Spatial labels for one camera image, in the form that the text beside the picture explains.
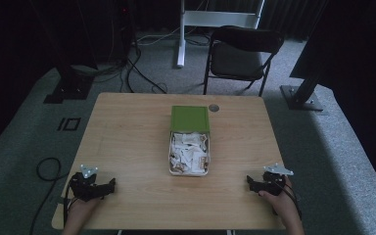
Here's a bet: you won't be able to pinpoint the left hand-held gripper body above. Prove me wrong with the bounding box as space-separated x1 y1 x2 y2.
68 164 110 202

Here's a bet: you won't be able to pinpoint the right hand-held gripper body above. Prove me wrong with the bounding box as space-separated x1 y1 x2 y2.
254 163 295 197

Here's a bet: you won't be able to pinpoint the person's left hand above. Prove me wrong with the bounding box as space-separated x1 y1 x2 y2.
63 195 103 229

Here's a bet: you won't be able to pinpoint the person's right hand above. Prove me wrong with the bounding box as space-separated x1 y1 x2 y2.
258 185 301 226

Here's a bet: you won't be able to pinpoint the black floor tape marks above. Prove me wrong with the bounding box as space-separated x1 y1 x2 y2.
57 117 82 132

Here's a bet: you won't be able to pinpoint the pile of white paper packets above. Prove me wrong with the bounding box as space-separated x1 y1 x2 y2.
169 131 210 174

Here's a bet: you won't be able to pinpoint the black slanted stand bolted base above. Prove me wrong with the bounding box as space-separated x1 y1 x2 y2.
279 0 337 113

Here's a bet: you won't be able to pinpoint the black metal stand flat base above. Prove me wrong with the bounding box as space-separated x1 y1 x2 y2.
43 63 96 105

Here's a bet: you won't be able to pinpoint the black folding chair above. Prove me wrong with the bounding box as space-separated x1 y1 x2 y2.
203 25 286 98

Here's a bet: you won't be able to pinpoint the right hand-held gripper cable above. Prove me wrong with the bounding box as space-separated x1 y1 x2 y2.
273 177 304 220

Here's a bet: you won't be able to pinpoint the hand-held gripper cable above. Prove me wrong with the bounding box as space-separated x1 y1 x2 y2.
273 177 304 220
62 187 74 227

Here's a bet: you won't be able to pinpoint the left hand-held gripper cable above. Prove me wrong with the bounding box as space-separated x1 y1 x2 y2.
62 187 74 227

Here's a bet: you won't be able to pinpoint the black looped floor cable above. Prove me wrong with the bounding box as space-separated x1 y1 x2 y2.
28 157 71 235

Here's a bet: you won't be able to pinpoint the bundle of floor cables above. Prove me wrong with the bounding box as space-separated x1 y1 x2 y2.
74 19 216 96

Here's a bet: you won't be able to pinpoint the white metal desk frame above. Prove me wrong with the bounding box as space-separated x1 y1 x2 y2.
176 0 266 69

